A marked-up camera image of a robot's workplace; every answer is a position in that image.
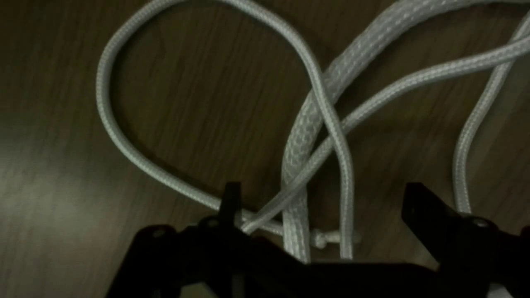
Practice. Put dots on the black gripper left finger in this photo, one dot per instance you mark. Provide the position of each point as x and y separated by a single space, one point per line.
163 261

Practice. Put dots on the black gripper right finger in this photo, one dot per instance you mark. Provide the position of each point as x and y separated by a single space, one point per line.
472 251

